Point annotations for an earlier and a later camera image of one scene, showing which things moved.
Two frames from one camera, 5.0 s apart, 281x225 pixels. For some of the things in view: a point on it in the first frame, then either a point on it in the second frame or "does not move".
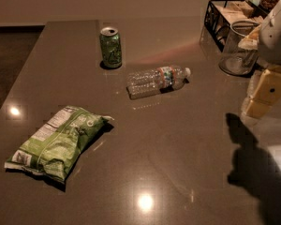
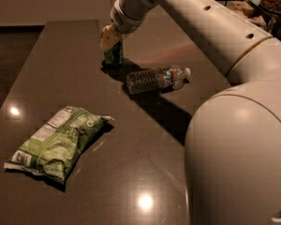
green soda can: (110, 47) does not move
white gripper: (275, 41) -> (125, 20)
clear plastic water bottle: (157, 81) does not move
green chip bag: (52, 143) does not move
